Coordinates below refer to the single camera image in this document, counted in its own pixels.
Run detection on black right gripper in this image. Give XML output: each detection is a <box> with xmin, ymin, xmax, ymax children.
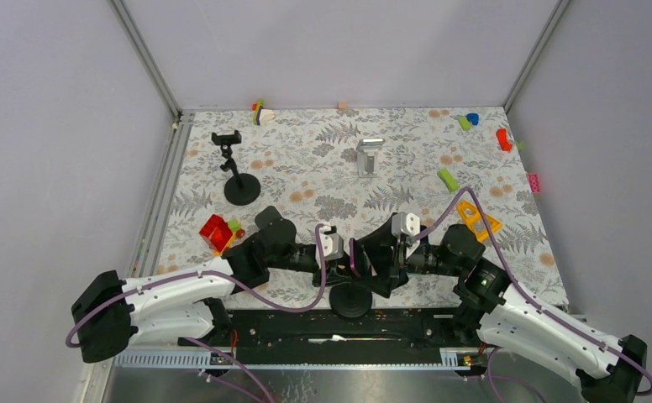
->
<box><xmin>351</xmin><ymin>214</ymin><xmax>463</xmax><ymax>299</ymax></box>

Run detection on purple-edged smartphone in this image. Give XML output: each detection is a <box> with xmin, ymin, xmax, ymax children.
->
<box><xmin>348</xmin><ymin>238</ymin><xmax>361</xmax><ymax>278</ymax></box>

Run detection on black phone stand with phone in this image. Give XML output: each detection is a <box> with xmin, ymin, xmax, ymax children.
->
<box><xmin>327</xmin><ymin>265</ymin><xmax>378</xmax><ymax>320</ymax></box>

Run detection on black round-base phone stand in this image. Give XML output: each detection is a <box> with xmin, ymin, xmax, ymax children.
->
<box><xmin>211</xmin><ymin>130</ymin><xmax>261</xmax><ymax>206</ymax></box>

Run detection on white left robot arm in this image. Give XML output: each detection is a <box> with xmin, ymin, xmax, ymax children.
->
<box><xmin>65</xmin><ymin>223</ymin><xmax>345</xmax><ymax>364</ymax></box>

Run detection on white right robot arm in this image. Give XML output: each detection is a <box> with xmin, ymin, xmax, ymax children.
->
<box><xmin>349</xmin><ymin>213</ymin><xmax>647</xmax><ymax>402</ymax></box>

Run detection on silver metal phone stand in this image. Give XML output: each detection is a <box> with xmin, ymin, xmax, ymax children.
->
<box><xmin>356</xmin><ymin>138</ymin><xmax>385</xmax><ymax>178</ymax></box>

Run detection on green toy block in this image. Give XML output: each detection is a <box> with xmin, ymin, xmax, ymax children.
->
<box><xmin>438</xmin><ymin>168</ymin><xmax>460</xmax><ymax>193</ymax></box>

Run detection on floral patterned mat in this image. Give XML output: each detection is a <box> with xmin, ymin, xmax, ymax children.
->
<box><xmin>155</xmin><ymin>107</ymin><xmax>569</xmax><ymax>306</ymax></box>

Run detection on red toy car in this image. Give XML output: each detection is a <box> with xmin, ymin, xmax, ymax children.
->
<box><xmin>198</xmin><ymin>214</ymin><xmax>245</xmax><ymax>256</ymax></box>

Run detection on lime green block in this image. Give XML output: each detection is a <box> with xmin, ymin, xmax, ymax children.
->
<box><xmin>458</xmin><ymin>116</ymin><xmax>472</xmax><ymax>131</ymax></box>

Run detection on blue heart block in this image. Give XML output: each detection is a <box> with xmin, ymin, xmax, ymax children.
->
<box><xmin>465</xmin><ymin>113</ymin><xmax>480</xmax><ymax>126</ymax></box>

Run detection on stacked coloured blocks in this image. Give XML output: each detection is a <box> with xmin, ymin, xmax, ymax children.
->
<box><xmin>252</xmin><ymin>99</ymin><xmax>276</xmax><ymax>126</ymax></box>

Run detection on pink lego brick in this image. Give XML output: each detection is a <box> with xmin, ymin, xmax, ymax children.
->
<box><xmin>527</xmin><ymin>173</ymin><xmax>541</xmax><ymax>194</ymax></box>

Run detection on red curved block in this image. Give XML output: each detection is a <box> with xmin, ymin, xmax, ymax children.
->
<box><xmin>496</xmin><ymin>128</ymin><xmax>513</xmax><ymax>152</ymax></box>

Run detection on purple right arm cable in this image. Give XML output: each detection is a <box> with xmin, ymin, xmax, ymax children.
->
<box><xmin>413</xmin><ymin>186</ymin><xmax>652</xmax><ymax>403</ymax></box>

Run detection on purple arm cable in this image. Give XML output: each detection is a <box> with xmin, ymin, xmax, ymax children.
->
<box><xmin>65</xmin><ymin>223</ymin><xmax>330</xmax><ymax>403</ymax></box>
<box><xmin>413</xmin><ymin>186</ymin><xmax>652</xmax><ymax>403</ymax></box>

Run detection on yellow triangular plastic frame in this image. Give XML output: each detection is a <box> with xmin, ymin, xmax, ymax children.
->
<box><xmin>455</xmin><ymin>200</ymin><xmax>503</xmax><ymax>243</ymax></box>

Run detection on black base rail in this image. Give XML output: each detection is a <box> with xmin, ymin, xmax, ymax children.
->
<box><xmin>199</xmin><ymin>308</ymin><xmax>493</xmax><ymax>367</ymax></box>

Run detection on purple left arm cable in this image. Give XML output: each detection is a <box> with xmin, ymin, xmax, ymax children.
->
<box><xmin>65</xmin><ymin>223</ymin><xmax>330</xmax><ymax>403</ymax></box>

